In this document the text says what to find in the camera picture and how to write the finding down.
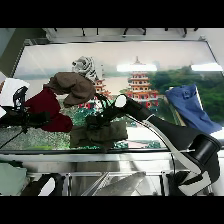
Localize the pale green garment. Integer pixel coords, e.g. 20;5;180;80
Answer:
0;162;28;197

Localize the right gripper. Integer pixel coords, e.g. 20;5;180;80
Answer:
85;105;118;131

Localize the red garment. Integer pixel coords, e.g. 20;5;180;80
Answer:
23;87;74;134

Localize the olive green garment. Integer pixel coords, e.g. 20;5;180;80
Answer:
69;119;130;152

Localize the blue garment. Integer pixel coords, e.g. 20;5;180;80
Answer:
164;83;223;135

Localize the brown garment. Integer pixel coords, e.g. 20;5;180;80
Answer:
43;71;98;108

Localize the silver frame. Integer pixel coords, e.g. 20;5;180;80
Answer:
0;149;224;197

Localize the black cable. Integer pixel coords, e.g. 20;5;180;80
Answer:
0;128;28;150

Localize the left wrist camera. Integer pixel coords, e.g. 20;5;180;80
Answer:
12;85;30;112

